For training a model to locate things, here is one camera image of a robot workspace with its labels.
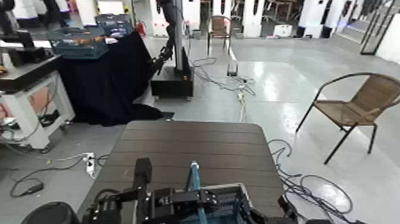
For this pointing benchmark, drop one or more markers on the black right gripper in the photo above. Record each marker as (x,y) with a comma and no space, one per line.
(281,221)

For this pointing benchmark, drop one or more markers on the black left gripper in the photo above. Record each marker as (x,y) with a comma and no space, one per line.
(168,203)

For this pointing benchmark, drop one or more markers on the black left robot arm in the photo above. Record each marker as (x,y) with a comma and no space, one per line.
(51,214)

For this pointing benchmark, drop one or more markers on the small blue mesh crate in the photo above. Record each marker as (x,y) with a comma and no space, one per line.
(115,24)

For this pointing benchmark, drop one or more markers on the large blue mesh crate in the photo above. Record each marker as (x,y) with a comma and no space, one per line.
(78,50)

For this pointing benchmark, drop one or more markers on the black mobile robot with column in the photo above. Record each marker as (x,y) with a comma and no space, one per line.
(172,84)

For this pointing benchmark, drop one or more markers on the white power strip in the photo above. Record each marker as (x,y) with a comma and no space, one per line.
(90,164)

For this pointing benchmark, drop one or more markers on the grey power adapter box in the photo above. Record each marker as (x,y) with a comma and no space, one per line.
(232,68)

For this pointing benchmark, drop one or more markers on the black draped table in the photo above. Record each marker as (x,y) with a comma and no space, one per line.
(103,84)

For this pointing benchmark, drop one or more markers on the small grey bin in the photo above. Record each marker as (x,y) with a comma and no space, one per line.
(197,33)

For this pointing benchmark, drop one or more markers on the white storage box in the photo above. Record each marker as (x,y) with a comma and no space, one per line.
(282,30)

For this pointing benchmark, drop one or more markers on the red fire extinguisher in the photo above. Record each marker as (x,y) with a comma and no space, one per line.
(141,29)

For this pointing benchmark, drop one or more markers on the white cart with grey top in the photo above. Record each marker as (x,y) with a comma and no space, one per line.
(22,117)

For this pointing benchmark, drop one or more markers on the black box device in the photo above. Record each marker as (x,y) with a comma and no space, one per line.
(28,56)

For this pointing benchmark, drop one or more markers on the black monitor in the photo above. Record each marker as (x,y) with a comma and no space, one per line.
(25,38)

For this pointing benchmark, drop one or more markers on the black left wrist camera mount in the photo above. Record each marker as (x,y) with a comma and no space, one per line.
(143,172)

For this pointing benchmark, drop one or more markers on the wicker chair with black frame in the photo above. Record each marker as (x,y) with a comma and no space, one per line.
(339,113)

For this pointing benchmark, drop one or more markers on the wicker chair with metal frame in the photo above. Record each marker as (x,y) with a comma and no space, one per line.
(218,26)

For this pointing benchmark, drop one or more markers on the black metal frame stand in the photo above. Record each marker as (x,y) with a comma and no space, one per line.
(367,47)

